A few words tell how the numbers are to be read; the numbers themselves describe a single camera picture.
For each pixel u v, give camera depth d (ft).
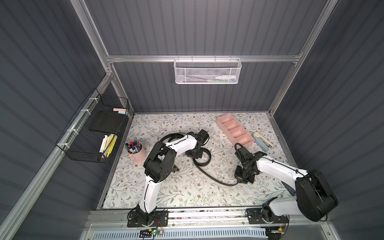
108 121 2.58
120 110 2.78
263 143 3.26
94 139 2.36
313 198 1.39
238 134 3.50
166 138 3.44
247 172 2.35
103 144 2.28
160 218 2.39
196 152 2.71
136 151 2.84
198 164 2.97
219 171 2.93
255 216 2.42
